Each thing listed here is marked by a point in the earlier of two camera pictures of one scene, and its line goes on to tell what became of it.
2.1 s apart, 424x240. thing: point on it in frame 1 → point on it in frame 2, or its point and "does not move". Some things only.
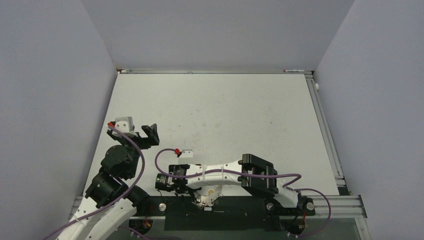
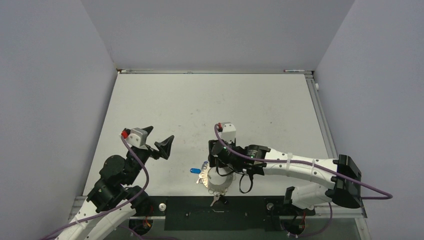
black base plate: (232, 213) does not move
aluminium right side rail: (318, 104) does not move
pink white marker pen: (293, 71) does not move
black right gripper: (172, 167) → (215, 162)
